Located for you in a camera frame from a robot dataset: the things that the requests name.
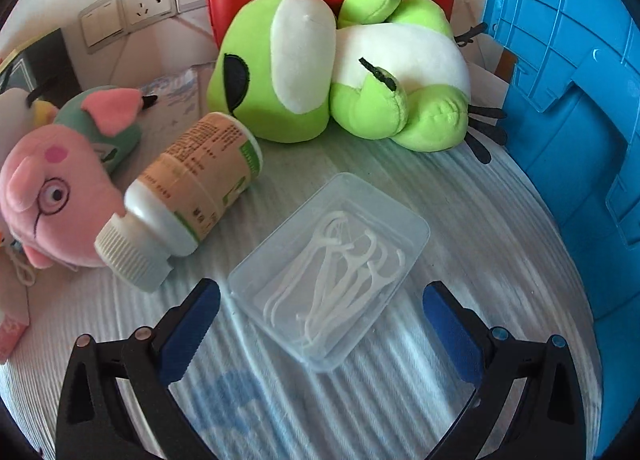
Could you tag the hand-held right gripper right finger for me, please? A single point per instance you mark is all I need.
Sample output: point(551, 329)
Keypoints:
point(452, 335)

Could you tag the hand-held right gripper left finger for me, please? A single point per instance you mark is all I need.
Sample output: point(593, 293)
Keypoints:
point(187, 335)

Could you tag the clear floss pick box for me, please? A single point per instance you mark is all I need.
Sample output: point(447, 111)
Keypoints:
point(340, 265)

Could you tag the white-capped pill bottle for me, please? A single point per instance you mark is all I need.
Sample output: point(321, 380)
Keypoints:
point(190, 180)

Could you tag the blue plastic crate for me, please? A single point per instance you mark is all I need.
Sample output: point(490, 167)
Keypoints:
point(575, 140)

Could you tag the light blue striped cloth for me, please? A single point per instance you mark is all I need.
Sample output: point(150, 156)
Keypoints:
point(350, 400)

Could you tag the small pink packet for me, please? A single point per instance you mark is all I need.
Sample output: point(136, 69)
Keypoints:
point(10, 337)

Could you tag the pink pig plush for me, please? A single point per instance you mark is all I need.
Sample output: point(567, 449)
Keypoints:
point(65, 190)

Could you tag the clear plastic wrapper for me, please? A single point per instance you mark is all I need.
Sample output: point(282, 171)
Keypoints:
point(175, 90)

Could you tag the white duck plush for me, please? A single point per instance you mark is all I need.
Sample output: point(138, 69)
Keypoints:
point(20, 110)

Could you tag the green frog plush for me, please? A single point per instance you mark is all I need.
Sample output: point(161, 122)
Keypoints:
point(300, 60)

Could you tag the black gift box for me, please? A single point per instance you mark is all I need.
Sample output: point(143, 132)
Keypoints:
point(45, 60)

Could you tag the wall light switch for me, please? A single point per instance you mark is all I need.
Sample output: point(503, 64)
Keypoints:
point(102, 23)

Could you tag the five-hole wall socket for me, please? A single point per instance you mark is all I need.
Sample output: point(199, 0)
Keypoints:
point(147, 0)

